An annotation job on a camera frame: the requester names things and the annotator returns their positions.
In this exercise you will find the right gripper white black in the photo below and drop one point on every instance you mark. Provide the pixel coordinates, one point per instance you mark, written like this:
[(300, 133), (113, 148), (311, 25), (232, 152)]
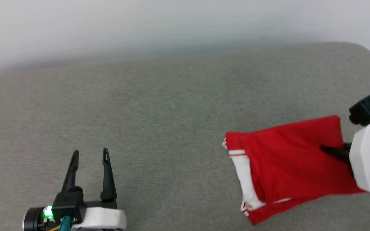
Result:
[(365, 154)]

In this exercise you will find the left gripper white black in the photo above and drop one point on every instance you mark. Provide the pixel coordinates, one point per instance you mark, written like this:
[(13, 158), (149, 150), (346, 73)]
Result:
[(101, 218)]

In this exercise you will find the grey fabric sofa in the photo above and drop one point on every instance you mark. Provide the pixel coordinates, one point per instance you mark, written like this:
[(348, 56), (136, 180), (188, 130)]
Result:
[(156, 112)]

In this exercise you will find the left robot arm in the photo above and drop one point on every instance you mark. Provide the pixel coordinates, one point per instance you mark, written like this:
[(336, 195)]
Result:
[(34, 219)]

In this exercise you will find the red garment with white trim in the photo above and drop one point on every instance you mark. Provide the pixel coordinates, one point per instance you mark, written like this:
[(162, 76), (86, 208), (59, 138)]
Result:
[(284, 160)]

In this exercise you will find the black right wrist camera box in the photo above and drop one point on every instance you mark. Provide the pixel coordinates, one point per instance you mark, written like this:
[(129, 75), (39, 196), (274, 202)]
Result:
[(363, 110)]

